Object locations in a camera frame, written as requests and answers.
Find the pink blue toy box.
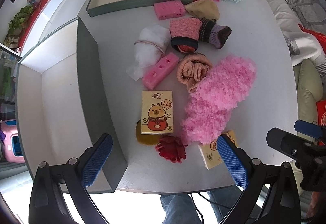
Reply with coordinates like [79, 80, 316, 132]
[1, 119, 25, 163]

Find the pink cheese sponge far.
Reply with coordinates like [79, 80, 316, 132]
[154, 0, 186, 20]

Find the peach rolled knit scarf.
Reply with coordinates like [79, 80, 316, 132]
[176, 53, 213, 93]

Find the white grey sofa throw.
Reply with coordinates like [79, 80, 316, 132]
[266, 0, 325, 82]

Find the yellow round soap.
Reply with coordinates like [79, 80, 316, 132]
[135, 120, 162, 146]

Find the large grey open box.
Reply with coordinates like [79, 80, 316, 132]
[15, 18, 127, 194]

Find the cream leather sofa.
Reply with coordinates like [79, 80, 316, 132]
[292, 58, 324, 128]

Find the pink cheese sponge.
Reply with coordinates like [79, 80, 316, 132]
[143, 53, 180, 90]
[154, 0, 186, 20]

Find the pink cheese sponge near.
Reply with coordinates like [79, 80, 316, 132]
[143, 53, 180, 90]

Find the green potted vine plant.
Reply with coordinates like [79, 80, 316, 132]
[4, 4, 35, 50]

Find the light pink fluffy chenille cloth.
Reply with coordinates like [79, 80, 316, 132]
[179, 55, 256, 144]

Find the pink knit roll dark rim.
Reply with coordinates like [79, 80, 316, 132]
[169, 17, 202, 54]

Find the dark red fabric flower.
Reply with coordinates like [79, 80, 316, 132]
[155, 135, 187, 163]

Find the brown purple knit hat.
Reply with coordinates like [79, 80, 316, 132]
[199, 18, 232, 49]

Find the capybara tissue pack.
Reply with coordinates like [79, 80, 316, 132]
[141, 91, 174, 135]
[198, 139, 223, 170]

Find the white stuffing bag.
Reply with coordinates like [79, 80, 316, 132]
[126, 24, 171, 81]

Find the beige knit hat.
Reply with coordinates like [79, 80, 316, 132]
[184, 0, 220, 21]

